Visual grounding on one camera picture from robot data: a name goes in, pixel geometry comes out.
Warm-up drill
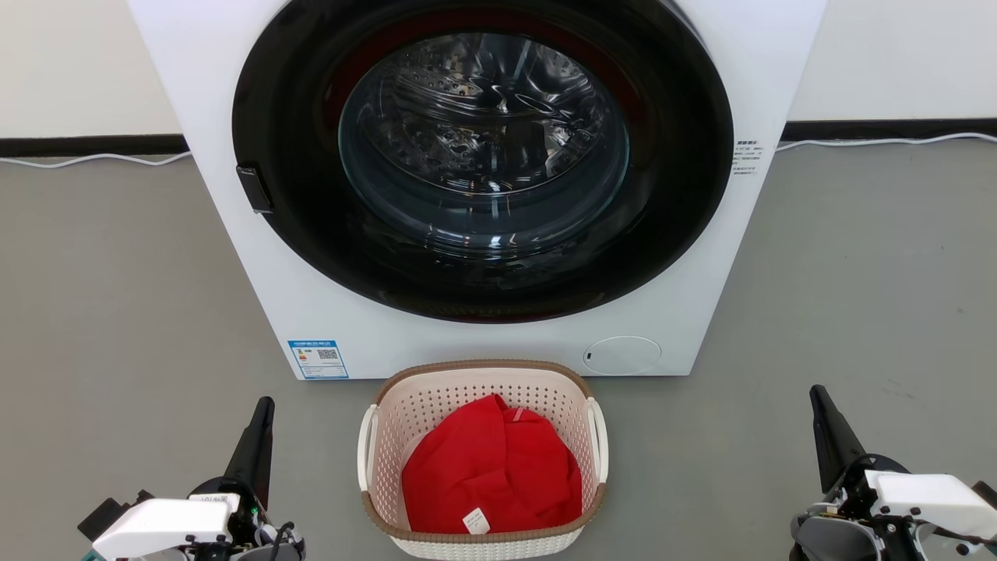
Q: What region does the white floor cable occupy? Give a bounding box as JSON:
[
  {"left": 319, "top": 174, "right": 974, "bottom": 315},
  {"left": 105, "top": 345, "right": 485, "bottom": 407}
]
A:
[
  {"left": 0, "top": 150, "right": 192, "bottom": 169},
  {"left": 777, "top": 132, "right": 997, "bottom": 153}
]

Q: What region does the black door handle latch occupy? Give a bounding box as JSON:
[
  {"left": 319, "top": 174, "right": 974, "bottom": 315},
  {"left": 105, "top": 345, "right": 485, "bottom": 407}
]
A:
[{"left": 236, "top": 164, "right": 275, "bottom": 214}]

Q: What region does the small printed text sticker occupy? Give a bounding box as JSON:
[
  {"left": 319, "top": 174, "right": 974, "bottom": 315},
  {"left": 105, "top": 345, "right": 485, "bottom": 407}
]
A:
[{"left": 732, "top": 139, "right": 766, "bottom": 177}]

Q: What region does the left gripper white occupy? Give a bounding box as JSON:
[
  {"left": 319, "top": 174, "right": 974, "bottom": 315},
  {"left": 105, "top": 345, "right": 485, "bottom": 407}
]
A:
[{"left": 78, "top": 397, "right": 306, "bottom": 561}]

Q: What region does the cream perforated laundry basket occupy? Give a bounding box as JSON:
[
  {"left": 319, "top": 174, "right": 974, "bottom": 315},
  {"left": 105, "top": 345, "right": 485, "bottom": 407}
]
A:
[{"left": 357, "top": 359, "right": 609, "bottom": 561}]

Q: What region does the blue energy label sticker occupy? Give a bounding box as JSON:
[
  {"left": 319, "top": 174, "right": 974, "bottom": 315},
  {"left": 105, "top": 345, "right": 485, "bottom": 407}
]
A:
[{"left": 287, "top": 340, "right": 350, "bottom": 380}]

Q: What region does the round white filter cover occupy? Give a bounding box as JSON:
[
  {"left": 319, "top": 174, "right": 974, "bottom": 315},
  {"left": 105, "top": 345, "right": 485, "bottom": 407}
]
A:
[{"left": 583, "top": 336, "right": 662, "bottom": 376}]

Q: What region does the red garment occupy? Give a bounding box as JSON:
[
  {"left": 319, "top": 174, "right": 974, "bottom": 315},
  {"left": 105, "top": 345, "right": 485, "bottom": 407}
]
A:
[{"left": 401, "top": 393, "right": 583, "bottom": 535}]

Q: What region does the round black washer door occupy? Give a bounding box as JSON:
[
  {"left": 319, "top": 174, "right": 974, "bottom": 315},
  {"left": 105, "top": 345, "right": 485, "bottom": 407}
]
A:
[{"left": 232, "top": 0, "right": 735, "bottom": 324}]

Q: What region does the steel washing drum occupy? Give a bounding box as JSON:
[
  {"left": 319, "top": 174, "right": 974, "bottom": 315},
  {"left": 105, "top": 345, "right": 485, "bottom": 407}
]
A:
[{"left": 339, "top": 33, "right": 630, "bottom": 258}]

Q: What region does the white front-load washing machine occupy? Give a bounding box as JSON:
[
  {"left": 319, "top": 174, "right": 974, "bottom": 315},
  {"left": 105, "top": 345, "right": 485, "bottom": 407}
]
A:
[{"left": 129, "top": 0, "right": 828, "bottom": 381}]

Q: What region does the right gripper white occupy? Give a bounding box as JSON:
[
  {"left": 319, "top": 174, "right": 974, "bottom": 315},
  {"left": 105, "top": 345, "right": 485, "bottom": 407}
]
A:
[{"left": 789, "top": 385, "right": 997, "bottom": 561}]

